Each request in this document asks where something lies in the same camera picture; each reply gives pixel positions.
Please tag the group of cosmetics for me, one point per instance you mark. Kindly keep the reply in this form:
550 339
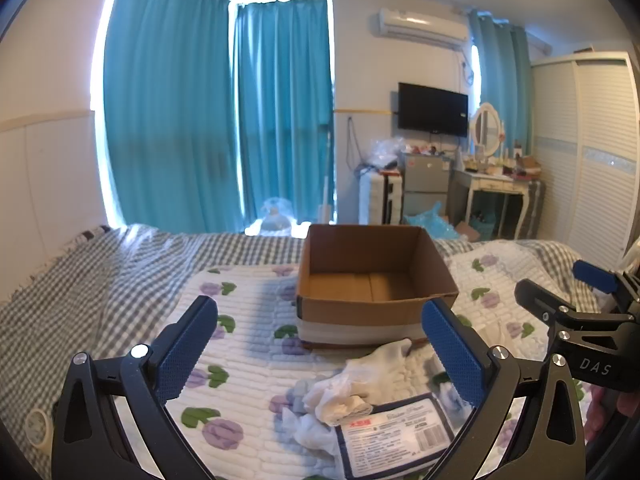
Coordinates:
500 165

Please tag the white sock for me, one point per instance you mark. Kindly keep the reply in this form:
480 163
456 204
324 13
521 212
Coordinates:
385 365

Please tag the clear tape roll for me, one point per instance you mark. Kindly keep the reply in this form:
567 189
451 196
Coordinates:
29 425

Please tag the teal basket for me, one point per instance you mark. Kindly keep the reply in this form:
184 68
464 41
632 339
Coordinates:
486 227

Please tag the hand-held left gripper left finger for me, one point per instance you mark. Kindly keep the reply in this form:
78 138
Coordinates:
185 345

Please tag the small cardboard carton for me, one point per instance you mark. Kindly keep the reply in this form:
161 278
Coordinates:
465 231

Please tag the floral quilt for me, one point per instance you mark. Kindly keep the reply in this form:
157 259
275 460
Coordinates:
250 360

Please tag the oval white mirror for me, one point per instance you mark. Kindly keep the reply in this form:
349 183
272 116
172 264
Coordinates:
486 127

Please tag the white cloth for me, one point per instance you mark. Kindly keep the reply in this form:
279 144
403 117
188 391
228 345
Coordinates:
310 435

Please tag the black wall television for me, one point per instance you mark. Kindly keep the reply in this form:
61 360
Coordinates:
432 110

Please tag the wide teal curtain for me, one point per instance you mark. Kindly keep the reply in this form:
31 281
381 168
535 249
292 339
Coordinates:
165 110

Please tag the small grey fridge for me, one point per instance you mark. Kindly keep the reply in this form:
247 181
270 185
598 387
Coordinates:
425 180

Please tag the person's right hand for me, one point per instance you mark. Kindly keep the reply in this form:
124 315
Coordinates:
597 415

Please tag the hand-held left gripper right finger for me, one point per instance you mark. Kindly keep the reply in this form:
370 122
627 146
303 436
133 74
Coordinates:
452 350

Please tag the dark-bordered labelled packet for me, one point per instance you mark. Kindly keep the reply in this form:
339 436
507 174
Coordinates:
390 435

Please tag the white dressing table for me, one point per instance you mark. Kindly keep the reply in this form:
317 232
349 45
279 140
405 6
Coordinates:
492 185

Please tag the clear plastic bags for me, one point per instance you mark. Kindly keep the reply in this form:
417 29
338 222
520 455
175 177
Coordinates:
382 152

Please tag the white drawer cabinet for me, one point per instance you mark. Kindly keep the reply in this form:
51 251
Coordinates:
372 195

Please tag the white air conditioner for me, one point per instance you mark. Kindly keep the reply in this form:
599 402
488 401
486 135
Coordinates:
420 27

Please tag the blue plastic bag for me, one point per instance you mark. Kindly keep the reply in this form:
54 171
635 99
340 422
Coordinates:
430 222

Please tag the narrow teal curtain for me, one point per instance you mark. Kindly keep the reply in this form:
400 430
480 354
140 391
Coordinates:
505 75

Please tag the white wardrobe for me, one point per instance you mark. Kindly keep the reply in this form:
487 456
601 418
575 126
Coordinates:
590 160

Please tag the brown cardboard box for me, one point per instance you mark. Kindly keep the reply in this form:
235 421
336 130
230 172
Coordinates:
350 305

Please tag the pale bluish cloth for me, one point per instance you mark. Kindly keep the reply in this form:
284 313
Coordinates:
450 395

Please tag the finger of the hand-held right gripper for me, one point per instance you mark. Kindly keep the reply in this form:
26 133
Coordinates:
595 275
537 295

